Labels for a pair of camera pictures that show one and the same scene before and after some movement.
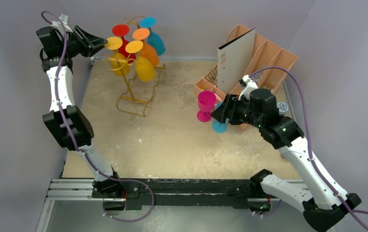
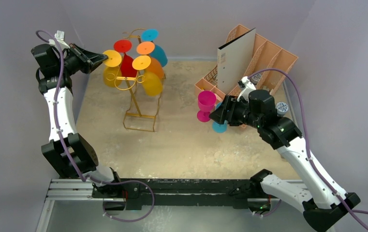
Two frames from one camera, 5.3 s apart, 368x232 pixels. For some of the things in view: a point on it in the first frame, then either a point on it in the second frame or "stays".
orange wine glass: [148, 50] → [155, 65]
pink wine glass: [207, 100] stays
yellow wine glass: [145, 69] → [153, 84]
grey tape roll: [283, 107] stays
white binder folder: [235, 60] stays
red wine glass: [123, 30] → [124, 46]
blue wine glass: [153, 38] → [158, 52]
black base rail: [224, 193] stays
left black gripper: [86, 41] → [87, 66]
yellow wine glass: [119, 63] → [112, 71]
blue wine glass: [217, 126] stays
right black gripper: [230, 108] stays
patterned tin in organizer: [257, 77] stays
